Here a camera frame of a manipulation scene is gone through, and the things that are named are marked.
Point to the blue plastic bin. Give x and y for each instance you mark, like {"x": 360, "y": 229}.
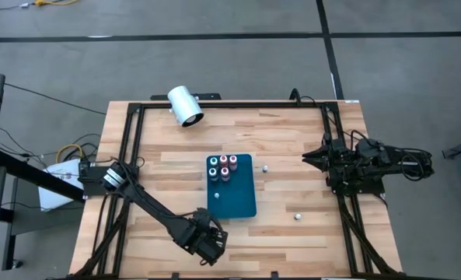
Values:
{"x": 236, "y": 202}

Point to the large red food coloring bottle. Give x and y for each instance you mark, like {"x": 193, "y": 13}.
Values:
{"x": 225, "y": 172}

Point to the black desk crossbar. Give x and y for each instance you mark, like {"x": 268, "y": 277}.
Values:
{"x": 28, "y": 173}

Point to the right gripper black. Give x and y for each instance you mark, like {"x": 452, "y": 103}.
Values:
{"x": 337, "y": 157}

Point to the black desk leg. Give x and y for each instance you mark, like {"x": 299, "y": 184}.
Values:
{"x": 10, "y": 233}

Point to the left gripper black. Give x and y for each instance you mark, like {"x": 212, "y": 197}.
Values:
{"x": 207, "y": 235}

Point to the large orange food coloring bottle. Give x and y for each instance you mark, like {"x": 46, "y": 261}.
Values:
{"x": 224, "y": 159}

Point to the black lamp mount bar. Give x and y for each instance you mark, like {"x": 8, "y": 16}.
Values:
{"x": 210, "y": 96}

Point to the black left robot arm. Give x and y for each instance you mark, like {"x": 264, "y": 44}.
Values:
{"x": 152, "y": 204}

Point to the large pink food coloring bottle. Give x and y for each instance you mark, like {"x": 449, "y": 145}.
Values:
{"x": 233, "y": 160}

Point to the black aluminium table frame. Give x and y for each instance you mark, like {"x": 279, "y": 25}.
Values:
{"x": 230, "y": 105}

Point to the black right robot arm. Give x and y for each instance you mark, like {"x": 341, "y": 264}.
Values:
{"x": 393, "y": 163}

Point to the black frame bracket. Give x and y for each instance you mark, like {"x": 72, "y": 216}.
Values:
{"x": 274, "y": 275}
{"x": 174, "y": 276}

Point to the white paper sheet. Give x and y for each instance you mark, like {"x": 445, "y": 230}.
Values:
{"x": 59, "y": 183}

